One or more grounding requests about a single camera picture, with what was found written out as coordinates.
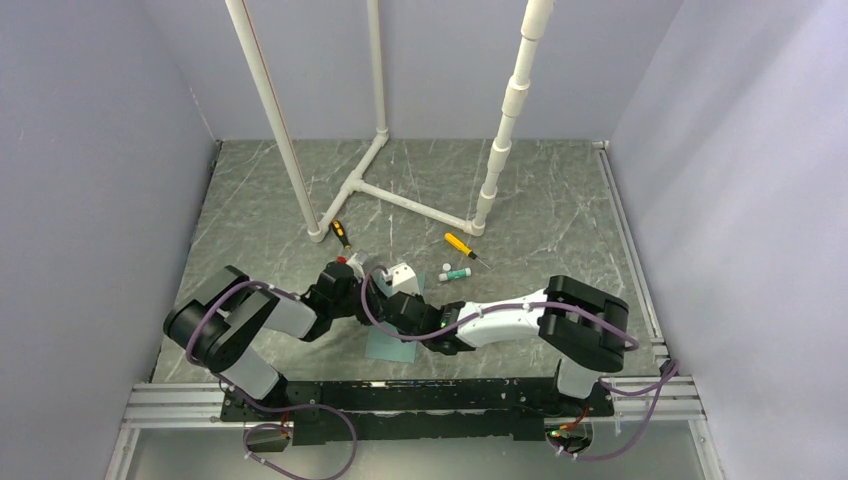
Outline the teal envelope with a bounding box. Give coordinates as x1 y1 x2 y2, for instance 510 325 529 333
365 273 424 364

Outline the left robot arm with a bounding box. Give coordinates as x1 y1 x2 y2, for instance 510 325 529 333
163 261 365 420

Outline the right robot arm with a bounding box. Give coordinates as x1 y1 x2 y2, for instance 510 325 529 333
361 275 639 415

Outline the black orange screwdriver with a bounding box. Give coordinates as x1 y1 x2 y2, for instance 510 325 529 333
330 219 352 250

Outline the yellow screwdriver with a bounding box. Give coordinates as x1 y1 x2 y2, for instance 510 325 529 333
444 232 490 269

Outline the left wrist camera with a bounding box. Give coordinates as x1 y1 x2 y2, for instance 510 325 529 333
336 250 371 276

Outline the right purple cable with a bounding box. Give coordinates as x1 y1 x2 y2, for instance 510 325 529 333
359 264 680 463

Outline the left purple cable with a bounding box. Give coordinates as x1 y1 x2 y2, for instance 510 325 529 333
184 279 299 399

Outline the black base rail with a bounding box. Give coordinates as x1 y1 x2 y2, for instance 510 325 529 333
219 376 614 446

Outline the white PVC pipe frame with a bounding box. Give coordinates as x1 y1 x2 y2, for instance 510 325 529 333
226 0 556 242

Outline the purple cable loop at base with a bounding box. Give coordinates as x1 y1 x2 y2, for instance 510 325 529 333
241 401 360 480

